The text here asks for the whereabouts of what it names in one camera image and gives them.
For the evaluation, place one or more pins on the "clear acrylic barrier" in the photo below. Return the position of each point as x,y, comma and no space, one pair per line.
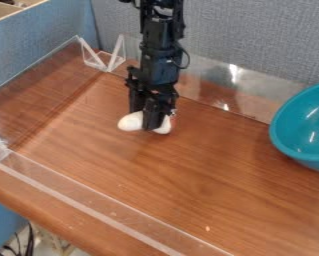
33,96
147,229
235,89

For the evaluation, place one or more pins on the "clear acrylic left barrier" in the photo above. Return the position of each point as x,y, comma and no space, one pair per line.
33,96

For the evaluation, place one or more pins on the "white plush mushroom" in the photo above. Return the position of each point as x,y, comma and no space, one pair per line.
130,122

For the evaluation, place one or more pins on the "blue partition with wooden top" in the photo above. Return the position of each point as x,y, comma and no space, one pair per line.
38,29

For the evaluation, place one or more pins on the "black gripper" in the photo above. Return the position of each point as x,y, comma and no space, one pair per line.
152,93

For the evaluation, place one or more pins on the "blue plastic bowl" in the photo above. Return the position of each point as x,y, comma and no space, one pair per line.
293,128

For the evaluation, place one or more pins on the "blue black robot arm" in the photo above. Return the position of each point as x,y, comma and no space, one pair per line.
161,28

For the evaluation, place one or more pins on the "clear acrylic back barrier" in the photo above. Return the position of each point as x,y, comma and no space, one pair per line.
235,89

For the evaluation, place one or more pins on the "clear acrylic front barrier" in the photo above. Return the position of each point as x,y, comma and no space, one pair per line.
147,229

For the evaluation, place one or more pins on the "clear acrylic corner bracket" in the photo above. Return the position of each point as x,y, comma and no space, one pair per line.
101,60

